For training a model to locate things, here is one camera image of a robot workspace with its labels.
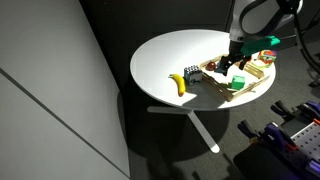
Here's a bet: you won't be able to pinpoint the purple orange clamp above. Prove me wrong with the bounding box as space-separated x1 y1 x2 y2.
237 120 298 150
270 101 320 122

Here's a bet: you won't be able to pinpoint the white round table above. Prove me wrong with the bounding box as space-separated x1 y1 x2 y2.
130 29 276 111

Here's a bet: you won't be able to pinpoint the black perforated mounting board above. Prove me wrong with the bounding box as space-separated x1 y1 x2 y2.
291 122 320 159

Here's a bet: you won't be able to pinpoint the white table base legs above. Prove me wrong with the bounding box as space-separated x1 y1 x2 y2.
147 106 220 153

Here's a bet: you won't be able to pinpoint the purple orange clamp near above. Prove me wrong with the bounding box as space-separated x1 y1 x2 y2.
237 120 298 150

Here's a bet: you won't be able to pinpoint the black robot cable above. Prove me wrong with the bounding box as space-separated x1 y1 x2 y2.
276 0 320 76

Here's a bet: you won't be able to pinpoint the patterned teal block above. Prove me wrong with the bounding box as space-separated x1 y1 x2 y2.
215 63 224 74

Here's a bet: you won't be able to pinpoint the black cart table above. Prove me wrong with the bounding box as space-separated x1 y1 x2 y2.
232 114 320 180

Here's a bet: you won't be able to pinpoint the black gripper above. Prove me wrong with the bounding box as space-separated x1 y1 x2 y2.
220 41 251 76

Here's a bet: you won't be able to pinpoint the yellow banana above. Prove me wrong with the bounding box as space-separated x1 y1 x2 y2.
169 74 186 97

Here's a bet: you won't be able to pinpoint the dark red round fruit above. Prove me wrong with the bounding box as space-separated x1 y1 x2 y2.
205 62 217 71

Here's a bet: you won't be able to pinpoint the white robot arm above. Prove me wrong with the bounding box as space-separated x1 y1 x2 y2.
218 0 303 76

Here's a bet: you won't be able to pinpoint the purple orange clamp far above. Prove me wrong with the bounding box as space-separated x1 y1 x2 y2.
270 101 320 122

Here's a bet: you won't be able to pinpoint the grey toy brick block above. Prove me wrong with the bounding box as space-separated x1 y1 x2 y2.
184 65 202 85

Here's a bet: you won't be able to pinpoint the green block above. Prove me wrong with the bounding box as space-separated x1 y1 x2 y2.
231 75 245 90

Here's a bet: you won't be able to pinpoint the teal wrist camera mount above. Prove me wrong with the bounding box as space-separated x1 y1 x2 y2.
241 36 280 56

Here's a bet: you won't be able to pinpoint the wooden box tray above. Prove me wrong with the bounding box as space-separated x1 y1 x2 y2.
199 56 270 102

